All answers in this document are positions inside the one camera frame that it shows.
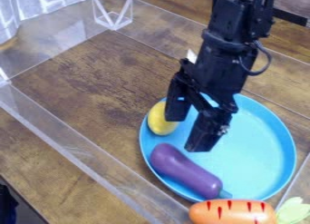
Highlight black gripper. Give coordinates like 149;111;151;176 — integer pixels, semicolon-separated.
164;30;258;152

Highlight purple toy eggplant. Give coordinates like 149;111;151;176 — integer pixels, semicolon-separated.
149;143;232;199

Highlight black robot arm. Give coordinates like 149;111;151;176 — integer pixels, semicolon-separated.
164;0;274;152

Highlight yellow toy lemon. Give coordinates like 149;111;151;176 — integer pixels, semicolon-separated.
147;101;177;136

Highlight blue round plate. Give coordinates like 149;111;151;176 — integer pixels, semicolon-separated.
139;94;296;202

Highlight orange toy carrot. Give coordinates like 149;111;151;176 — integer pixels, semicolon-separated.
188;200;278;224

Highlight black bar in background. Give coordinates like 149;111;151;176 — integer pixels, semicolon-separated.
274;8;307;26

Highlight green carrot leaves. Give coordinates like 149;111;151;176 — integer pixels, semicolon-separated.
276;197;310;224

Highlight white patterned curtain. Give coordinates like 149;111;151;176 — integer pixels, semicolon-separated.
0;0;84;44

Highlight clear acrylic enclosure wall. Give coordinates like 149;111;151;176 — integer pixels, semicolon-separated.
0;0;211;224

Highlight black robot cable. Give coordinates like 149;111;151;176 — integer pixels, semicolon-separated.
236;39;274;77

